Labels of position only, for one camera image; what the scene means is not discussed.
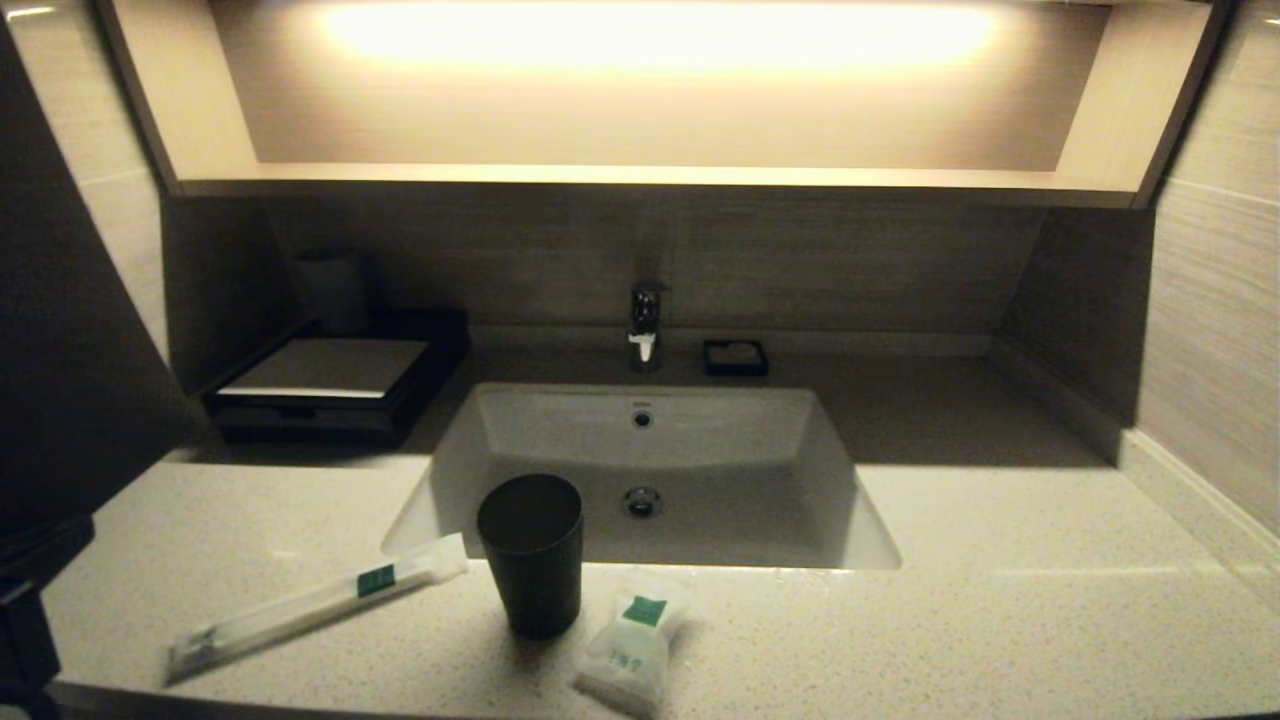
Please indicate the dental kit packet green label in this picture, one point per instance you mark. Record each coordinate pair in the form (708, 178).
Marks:
(300, 610)

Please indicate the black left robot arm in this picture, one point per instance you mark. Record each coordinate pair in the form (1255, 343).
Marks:
(30, 620)

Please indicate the chrome faucet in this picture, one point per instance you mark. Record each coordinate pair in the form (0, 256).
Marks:
(646, 318)

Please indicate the black soap dish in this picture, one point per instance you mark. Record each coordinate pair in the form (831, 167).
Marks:
(709, 369)

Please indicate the white ceramic sink basin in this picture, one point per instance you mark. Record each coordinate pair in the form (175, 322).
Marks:
(720, 470)

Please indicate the chrome sink drain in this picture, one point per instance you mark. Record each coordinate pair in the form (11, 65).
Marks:
(642, 502)

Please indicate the black amenity tray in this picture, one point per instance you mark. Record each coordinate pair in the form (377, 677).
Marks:
(447, 350)

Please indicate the black plastic cup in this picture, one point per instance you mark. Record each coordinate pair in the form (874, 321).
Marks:
(530, 570)

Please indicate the small sachet green label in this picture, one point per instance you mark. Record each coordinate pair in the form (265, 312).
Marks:
(630, 655)

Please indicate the grey cup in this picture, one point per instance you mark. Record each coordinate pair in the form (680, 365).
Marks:
(335, 295)

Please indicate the warm niche light strip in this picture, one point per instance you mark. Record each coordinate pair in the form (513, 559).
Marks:
(660, 35)

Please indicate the wooden wall niche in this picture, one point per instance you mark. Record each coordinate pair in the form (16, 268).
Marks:
(650, 177)

